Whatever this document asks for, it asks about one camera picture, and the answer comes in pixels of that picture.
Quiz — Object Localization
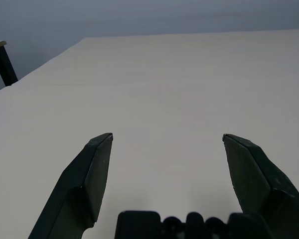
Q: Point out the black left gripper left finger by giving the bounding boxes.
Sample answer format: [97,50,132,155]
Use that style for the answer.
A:
[27,132,114,239]

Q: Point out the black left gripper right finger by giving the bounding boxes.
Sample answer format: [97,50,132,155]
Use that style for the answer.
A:
[222,133,299,239]

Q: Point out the side table with black legs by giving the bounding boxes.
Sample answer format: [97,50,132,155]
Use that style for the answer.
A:
[0,40,18,87]

